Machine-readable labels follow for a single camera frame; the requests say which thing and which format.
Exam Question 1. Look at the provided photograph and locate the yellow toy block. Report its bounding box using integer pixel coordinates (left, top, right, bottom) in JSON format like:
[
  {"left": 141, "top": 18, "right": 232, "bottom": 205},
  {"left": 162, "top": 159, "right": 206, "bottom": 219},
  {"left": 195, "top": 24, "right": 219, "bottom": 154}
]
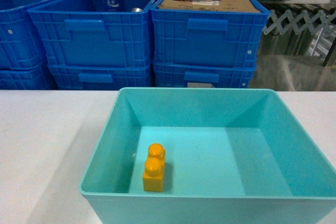
[{"left": 142, "top": 143, "right": 165, "bottom": 193}]

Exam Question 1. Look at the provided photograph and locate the teal plastic box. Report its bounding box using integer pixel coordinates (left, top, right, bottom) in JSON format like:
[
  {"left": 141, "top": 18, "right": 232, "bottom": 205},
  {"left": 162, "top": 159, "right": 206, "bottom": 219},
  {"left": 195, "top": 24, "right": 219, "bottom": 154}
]
[{"left": 79, "top": 88, "right": 335, "bottom": 223}]

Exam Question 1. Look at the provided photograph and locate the blue crate lower right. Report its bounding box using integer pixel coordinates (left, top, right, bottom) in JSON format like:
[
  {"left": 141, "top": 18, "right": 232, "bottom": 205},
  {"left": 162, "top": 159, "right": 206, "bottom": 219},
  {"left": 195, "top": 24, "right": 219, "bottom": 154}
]
[{"left": 153, "top": 62, "right": 256, "bottom": 88}]

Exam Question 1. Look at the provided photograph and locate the blue crate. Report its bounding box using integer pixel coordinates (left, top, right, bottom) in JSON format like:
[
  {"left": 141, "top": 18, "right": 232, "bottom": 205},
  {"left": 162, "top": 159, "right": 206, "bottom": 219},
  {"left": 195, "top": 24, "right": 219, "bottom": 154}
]
[
  {"left": 151, "top": 0, "right": 270, "bottom": 68},
  {"left": 1, "top": 63, "right": 58, "bottom": 90},
  {"left": 153, "top": 62, "right": 256, "bottom": 88},
  {"left": 48, "top": 64, "right": 153, "bottom": 90},
  {"left": 1, "top": 0, "right": 53, "bottom": 70},
  {"left": 28, "top": 0, "right": 154, "bottom": 68}
]

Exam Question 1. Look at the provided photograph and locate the blue crate upper right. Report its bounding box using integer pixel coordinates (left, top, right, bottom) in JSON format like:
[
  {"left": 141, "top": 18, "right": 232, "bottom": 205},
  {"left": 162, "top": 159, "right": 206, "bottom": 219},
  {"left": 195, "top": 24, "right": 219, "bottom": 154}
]
[{"left": 151, "top": 0, "right": 270, "bottom": 68}]

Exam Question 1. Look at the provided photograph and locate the silver metal can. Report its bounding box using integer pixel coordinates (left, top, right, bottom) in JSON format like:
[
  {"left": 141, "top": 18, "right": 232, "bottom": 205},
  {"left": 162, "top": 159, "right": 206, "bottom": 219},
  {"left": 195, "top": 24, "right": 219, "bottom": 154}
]
[{"left": 131, "top": 7, "right": 143, "bottom": 13}]

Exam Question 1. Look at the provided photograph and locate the blue crate lower middle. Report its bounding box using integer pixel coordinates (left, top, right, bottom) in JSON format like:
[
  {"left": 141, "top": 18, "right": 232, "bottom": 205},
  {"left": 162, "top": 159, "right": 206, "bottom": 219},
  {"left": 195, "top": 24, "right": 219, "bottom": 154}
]
[{"left": 48, "top": 64, "right": 153, "bottom": 90}]

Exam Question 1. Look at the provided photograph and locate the blue crate upper middle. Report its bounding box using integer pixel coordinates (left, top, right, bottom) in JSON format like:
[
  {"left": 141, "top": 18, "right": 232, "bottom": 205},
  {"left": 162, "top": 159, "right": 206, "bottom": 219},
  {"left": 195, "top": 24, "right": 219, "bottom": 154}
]
[{"left": 28, "top": 0, "right": 154, "bottom": 68}]

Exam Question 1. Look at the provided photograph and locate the brown cardboard sheet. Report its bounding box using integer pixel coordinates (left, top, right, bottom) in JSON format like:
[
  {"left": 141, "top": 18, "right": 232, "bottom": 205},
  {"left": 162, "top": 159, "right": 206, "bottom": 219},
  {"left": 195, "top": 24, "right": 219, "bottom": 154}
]
[{"left": 158, "top": 0, "right": 261, "bottom": 13}]

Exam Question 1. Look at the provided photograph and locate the grey folding scissor gate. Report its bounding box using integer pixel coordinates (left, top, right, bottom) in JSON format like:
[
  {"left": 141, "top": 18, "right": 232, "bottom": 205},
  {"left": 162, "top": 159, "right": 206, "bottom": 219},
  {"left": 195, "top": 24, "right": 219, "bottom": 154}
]
[{"left": 262, "top": 9, "right": 335, "bottom": 35}]

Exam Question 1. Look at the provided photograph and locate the blue crate lower left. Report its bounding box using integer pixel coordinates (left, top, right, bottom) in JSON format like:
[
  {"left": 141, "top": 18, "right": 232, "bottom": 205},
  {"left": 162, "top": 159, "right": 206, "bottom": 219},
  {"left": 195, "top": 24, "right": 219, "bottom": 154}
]
[{"left": 1, "top": 63, "right": 58, "bottom": 90}]

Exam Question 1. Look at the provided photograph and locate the blue crate upper left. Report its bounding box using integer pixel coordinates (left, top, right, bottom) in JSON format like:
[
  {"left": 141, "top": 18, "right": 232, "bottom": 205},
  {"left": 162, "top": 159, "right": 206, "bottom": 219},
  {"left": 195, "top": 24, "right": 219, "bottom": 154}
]
[{"left": 1, "top": 0, "right": 53, "bottom": 70}]

